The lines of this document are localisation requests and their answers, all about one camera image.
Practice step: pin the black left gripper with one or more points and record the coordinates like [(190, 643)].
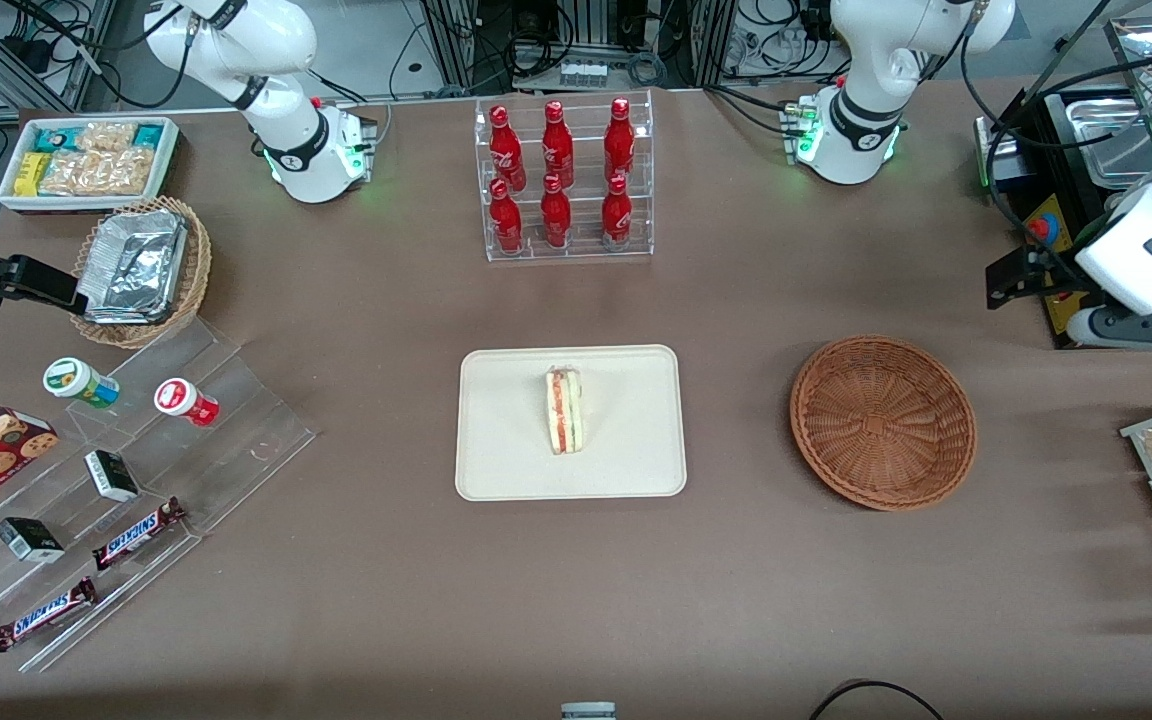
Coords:
[(1048, 271)]

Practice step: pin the sandwich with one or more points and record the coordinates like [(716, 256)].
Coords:
[(564, 410)]

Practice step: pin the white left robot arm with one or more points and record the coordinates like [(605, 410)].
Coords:
[(856, 130)]

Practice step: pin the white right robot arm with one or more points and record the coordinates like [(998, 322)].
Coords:
[(301, 150)]

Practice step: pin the light tan wicker basket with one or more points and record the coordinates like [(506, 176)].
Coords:
[(194, 270)]

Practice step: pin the brown round wicker basket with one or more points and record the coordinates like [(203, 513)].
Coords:
[(881, 425)]

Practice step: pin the cream plastic tray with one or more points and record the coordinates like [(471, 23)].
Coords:
[(506, 430)]

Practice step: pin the black food warmer appliance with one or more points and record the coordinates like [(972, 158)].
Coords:
[(1058, 215)]

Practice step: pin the white rectangular snack bin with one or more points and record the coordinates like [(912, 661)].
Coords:
[(86, 204)]

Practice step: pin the yellow snack packet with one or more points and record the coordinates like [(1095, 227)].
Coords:
[(31, 172)]

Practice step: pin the green lidded yogurt cup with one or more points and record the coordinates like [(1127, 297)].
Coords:
[(76, 380)]

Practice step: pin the clear rice cracker packet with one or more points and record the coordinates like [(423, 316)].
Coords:
[(106, 135), (128, 170), (71, 173)]

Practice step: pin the silver foil pouch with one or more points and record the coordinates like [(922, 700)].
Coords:
[(136, 265)]

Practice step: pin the silver blue control box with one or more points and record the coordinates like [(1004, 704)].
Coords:
[(998, 150)]

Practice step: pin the teal snack packet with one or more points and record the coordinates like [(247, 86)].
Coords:
[(54, 138), (148, 134)]

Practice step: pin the steel pan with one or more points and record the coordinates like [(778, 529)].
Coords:
[(1111, 140)]

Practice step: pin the red lidded yogurt cup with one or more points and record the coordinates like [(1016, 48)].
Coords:
[(184, 400)]

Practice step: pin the small black carton box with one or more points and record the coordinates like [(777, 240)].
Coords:
[(111, 476), (29, 540)]

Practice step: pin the clear acrylic stepped shelf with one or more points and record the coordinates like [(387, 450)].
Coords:
[(246, 440)]

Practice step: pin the Snickers chocolate bar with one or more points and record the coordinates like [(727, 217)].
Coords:
[(44, 613), (139, 535)]

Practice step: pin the red cola bottle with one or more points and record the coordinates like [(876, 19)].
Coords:
[(504, 145), (619, 140), (557, 140), (616, 215), (506, 220), (556, 215)]

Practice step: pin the clear acrylic bottle rack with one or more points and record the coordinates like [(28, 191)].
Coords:
[(586, 255)]

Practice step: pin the grey power strip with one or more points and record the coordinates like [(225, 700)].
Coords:
[(584, 73)]

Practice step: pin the small grey device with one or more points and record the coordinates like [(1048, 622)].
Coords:
[(588, 711)]

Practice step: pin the white black wrist camera mount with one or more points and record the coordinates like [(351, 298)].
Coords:
[(1136, 330)]

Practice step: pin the aluminium frame with equipment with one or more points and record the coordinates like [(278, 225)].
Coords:
[(446, 45)]

